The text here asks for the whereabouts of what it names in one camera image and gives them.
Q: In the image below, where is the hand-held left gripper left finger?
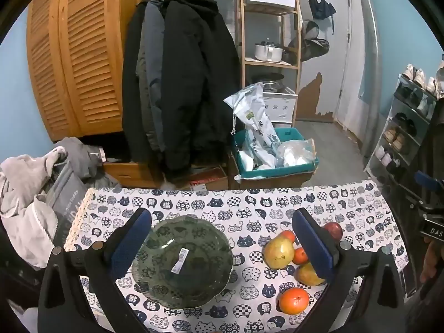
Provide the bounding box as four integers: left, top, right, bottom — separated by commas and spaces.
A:
38, 208, 152, 333

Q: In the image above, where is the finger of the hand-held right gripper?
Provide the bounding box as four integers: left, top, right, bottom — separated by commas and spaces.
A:
414, 171, 444, 195

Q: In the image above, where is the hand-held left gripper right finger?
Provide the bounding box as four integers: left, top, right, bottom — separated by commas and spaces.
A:
292, 208, 405, 333

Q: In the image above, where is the red apple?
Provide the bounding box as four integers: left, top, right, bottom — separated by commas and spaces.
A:
322, 221, 343, 243

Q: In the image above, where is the green glass bowl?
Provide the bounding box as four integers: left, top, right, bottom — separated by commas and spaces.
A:
131, 215, 234, 310

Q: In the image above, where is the large orange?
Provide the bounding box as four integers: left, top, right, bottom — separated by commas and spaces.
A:
279, 287, 310, 316

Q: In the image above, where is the person's right hand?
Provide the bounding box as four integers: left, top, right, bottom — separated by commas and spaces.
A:
420, 238, 444, 283

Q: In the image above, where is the row of shoes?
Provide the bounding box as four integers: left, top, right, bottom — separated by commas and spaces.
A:
376, 64, 444, 177

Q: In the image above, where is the metal shoe rack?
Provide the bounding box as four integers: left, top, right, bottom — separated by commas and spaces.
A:
364, 64, 444, 195

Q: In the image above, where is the wooden drawer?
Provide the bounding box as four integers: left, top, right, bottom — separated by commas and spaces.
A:
102, 161, 161, 190

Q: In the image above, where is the brown cardboard box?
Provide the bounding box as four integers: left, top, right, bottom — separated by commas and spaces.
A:
229, 153, 318, 190

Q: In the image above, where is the grey tote bag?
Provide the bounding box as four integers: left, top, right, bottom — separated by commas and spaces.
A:
45, 163, 91, 248

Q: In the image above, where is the cat-printed tablecloth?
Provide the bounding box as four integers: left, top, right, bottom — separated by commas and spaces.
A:
64, 180, 410, 333

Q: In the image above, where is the clear plastic bag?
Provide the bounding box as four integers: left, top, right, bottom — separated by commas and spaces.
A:
277, 139, 317, 167

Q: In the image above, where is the flat cardboard box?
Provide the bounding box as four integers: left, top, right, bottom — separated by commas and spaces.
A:
170, 166, 229, 191

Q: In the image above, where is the dark grey sweatshirt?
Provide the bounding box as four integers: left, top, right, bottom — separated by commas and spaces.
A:
52, 137, 120, 190

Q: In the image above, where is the teal plastic crate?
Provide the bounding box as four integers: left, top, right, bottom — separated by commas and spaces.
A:
233, 127, 319, 180

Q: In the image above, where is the printed white plastic bag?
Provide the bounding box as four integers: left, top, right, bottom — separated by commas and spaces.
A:
224, 82, 282, 170

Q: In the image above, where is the white door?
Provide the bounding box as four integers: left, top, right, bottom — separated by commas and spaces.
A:
332, 0, 368, 136

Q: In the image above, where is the steel pot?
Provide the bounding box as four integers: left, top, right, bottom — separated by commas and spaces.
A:
251, 73, 286, 92

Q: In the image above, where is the olive hanging bag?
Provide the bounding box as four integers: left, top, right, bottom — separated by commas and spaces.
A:
289, 21, 330, 64

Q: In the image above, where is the black hooded jacket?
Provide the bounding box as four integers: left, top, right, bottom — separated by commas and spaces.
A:
121, 0, 242, 181

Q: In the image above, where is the black pan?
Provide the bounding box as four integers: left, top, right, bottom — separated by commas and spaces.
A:
282, 46, 299, 65

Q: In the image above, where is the wooden louvered wardrobe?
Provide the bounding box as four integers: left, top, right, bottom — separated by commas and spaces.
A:
26, 0, 146, 143

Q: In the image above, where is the metal cooking pot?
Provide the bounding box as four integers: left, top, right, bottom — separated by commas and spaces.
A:
255, 42, 284, 63

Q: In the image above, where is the navy folded umbrella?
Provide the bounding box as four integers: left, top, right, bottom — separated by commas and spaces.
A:
310, 0, 336, 35

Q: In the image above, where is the grey jacket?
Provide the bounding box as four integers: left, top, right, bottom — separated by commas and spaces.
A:
137, 2, 166, 153

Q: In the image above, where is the wooden shelf rack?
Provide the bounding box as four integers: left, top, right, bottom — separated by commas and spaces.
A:
239, 0, 302, 127

